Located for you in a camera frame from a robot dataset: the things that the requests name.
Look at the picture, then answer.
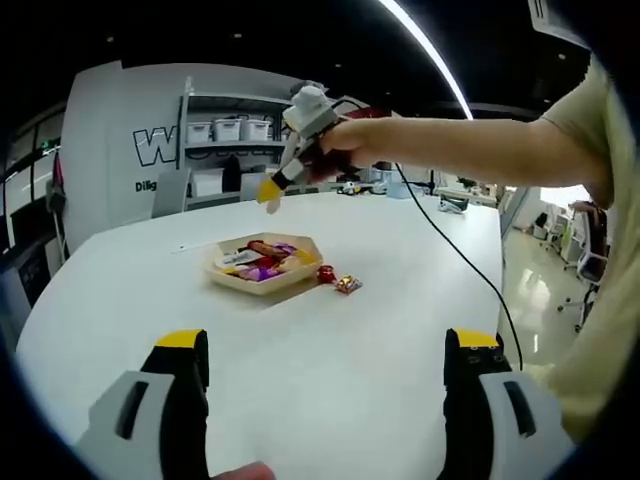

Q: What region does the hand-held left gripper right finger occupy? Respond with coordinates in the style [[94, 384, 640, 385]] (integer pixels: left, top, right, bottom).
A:
[[432, 327, 576, 480]]

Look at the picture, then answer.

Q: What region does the clothes stand with hanging clothes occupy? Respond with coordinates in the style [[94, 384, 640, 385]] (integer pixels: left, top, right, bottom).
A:
[[45, 152, 69, 256]]

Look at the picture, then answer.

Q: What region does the white lettered display panel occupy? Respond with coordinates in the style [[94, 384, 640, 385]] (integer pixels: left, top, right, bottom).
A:
[[62, 59, 281, 251]]

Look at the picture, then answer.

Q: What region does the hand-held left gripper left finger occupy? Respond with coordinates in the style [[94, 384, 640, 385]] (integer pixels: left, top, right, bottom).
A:
[[74, 328, 211, 480]]

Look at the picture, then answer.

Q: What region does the person's right hand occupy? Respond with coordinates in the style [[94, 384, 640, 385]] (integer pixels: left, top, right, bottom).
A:
[[304, 118, 396, 186]]

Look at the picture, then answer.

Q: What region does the gold food candy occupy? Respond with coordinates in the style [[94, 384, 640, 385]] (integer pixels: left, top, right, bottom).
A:
[[333, 273, 363, 296]]

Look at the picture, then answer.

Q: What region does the person's left hand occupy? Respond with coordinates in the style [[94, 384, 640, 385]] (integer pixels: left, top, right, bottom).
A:
[[212, 462, 276, 480]]

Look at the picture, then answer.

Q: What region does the ceiling light strip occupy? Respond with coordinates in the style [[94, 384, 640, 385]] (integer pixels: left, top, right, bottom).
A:
[[377, 0, 474, 121]]

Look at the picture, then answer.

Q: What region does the grey metal storage shelf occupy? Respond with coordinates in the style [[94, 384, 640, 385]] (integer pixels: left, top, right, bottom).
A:
[[179, 74, 391, 201]]

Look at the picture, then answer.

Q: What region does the cream hexagonal container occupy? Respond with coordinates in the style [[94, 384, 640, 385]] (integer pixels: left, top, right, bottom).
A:
[[202, 230, 324, 297]]

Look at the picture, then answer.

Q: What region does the grey counter with dark label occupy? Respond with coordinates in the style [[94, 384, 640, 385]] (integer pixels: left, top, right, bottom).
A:
[[0, 234, 69, 321]]

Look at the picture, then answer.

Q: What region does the white office chair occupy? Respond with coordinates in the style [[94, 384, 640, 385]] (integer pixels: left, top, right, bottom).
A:
[[558, 209, 609, 331]]

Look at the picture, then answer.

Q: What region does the yellow and black gadget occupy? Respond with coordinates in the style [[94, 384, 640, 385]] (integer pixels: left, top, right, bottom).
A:
[[335, 182, 386, 195]]

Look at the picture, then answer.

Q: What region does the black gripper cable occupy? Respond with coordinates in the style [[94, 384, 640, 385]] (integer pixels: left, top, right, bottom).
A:
[[329, 97, 525, 372]]

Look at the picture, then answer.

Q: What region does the pile of food snacks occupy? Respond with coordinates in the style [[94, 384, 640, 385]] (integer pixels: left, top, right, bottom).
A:
[[215, 239, 321, 281]]

